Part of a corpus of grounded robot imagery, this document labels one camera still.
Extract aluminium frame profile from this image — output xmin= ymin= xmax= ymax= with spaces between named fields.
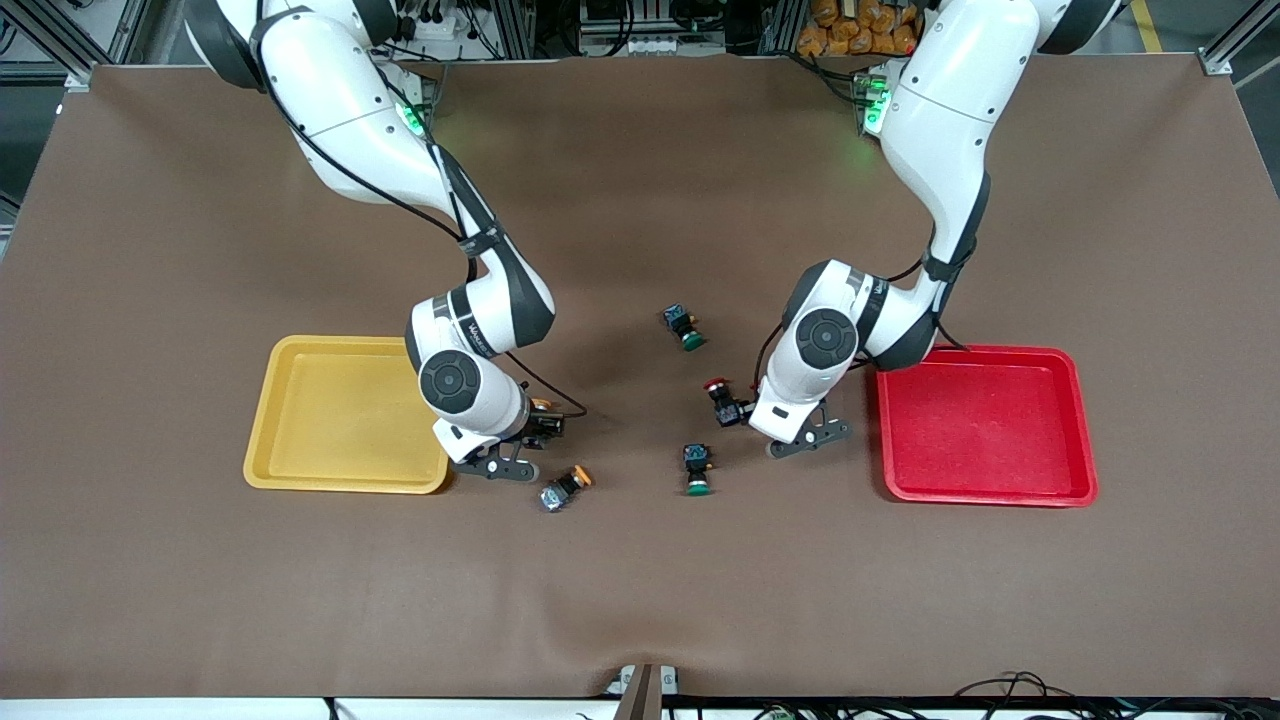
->
xmin=1203 ymin=0 xmax=1280 ymax=78
xmin=0 ymin=0 xmax=153 ymax=93

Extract white power strip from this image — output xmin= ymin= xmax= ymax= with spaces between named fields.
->
xmin=583 ymin=33 xmax=728 ymax=58

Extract red push button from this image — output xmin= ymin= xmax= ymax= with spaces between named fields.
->
xmin=703 ymin=377 xmax=746 ymax=429

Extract yellow plastic tray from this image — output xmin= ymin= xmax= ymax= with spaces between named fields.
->
xmin=243 ymin=335 xmax=451 ymax=495

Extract grey table edge clamp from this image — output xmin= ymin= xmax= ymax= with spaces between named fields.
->
xmin=604 ymin=663 xmax=681 ymax=720

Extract orange bags pile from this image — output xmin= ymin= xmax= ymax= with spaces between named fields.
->
xmin=796 ymin=0 xmax=921 ymax=58

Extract red plastic tray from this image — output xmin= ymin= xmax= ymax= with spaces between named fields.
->
xmin=875 ymin=342 xmax=1099 ymax=508

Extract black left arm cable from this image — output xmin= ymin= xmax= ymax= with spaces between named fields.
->
xmin=753 ymin=255 xmax=973 ymax=403

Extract black cable bundle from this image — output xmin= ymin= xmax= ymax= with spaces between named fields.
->
xmin=950 ymin=671 xmax=1280 ymax=720

